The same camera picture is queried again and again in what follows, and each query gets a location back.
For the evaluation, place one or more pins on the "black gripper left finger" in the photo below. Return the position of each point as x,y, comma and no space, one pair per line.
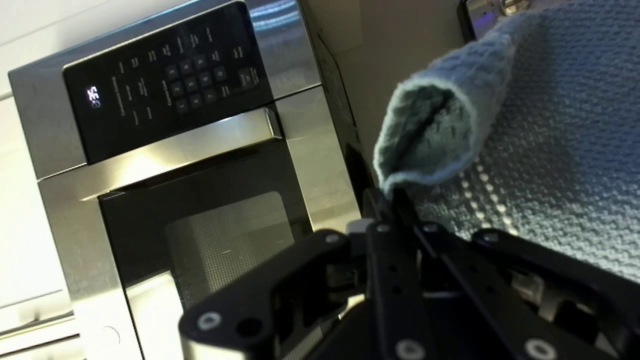
301,292

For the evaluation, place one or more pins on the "stainless steel microwave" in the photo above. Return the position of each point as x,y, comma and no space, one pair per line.
166,80

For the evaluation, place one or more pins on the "pale blue towel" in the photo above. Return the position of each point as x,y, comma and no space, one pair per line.
561,132

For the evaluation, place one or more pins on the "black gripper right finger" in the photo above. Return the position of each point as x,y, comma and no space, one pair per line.
521,300

